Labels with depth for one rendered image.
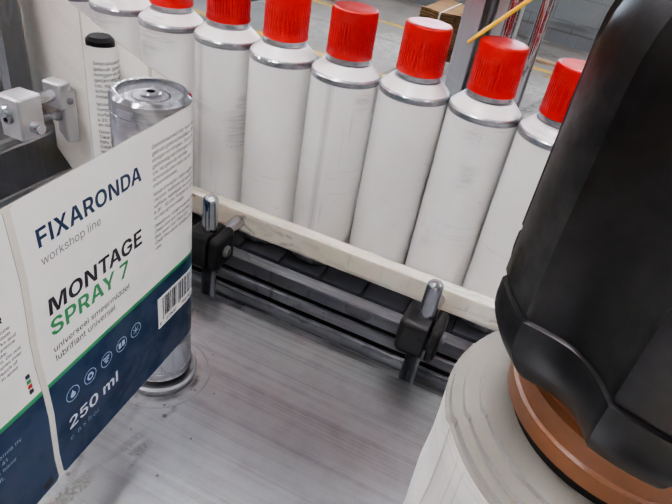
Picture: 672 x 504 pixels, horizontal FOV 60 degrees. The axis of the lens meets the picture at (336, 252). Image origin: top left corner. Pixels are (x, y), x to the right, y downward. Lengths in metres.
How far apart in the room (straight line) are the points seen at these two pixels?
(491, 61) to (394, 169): 0.10
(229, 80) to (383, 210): 0.16
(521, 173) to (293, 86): 0.18
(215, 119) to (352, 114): 0.12
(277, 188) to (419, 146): 0.13
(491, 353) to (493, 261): 0.27
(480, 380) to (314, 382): 0.25
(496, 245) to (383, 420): 0.15
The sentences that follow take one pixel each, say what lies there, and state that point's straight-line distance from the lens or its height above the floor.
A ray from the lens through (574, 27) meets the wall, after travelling 5.93.
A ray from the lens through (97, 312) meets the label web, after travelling 0.27.
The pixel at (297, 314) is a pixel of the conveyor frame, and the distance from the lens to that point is 0.50.
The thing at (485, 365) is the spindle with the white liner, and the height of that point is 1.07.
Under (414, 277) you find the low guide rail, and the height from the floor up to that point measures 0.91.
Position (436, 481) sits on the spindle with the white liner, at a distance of 0.16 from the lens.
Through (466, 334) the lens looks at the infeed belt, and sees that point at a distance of 0.47.
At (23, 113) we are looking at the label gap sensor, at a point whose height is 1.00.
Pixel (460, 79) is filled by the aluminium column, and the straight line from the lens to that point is 0.55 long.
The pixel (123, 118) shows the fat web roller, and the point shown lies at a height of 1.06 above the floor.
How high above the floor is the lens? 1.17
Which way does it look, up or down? 35 degrees down
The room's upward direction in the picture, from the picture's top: 10 degrees clockwise
